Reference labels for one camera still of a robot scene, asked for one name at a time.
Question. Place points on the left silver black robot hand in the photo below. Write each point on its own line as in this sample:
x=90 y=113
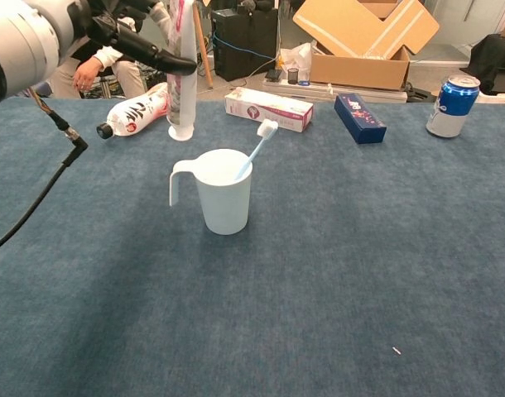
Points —
x=124 y=39

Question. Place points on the white floral toothpaste tube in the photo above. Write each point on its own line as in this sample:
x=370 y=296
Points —
x=182 y=99

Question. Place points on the light blue toothbrush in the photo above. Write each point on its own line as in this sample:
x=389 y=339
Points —
x=256 y=149

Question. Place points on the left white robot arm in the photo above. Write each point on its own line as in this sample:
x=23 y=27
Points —
x=20 y=45

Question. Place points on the white pink toothpaste box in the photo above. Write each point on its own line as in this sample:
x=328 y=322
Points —
x=269 y=109

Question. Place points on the tilted taped cardboard box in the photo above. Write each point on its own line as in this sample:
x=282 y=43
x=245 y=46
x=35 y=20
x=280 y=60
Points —
x=360 y=25

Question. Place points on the open brown cardboard box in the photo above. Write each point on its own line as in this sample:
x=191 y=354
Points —
x=360 y=70

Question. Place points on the dark blue carton box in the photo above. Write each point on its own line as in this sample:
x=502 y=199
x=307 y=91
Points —
x=360 y=120

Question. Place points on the seated person in beige clothes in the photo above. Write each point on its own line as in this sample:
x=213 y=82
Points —
x=91 y=70

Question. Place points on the plastic bottle with black cap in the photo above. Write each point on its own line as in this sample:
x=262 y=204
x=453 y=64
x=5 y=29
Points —
x=132 y=113

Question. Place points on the wooden stand leg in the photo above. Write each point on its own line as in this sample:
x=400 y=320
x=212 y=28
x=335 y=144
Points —
x=205 y=58

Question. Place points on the black computer tower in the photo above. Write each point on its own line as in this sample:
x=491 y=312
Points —
x=240 y=49

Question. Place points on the small black device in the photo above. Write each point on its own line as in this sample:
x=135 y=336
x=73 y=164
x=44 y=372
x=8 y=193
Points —
x=273 y=75

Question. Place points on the black mesh pen holder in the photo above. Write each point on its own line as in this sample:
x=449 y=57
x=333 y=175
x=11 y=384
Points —
x=293 y=76

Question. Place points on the white plastic bag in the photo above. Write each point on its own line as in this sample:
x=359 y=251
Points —
x=298 y=55

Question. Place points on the aluminium profile beams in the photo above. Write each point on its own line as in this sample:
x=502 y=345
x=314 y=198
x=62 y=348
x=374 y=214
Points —
x=385 y=96

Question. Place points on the blue table mat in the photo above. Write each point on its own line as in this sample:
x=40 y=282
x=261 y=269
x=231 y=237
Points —
x=318 y=289

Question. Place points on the blue white drink can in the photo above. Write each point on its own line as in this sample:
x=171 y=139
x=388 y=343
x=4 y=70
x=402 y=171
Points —
x=451 y=111

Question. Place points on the black cloth covered object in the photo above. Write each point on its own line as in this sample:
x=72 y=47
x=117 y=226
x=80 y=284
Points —
x=496 y=58

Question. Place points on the black bracket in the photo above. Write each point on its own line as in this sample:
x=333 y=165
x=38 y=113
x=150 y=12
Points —
x=416 y=93

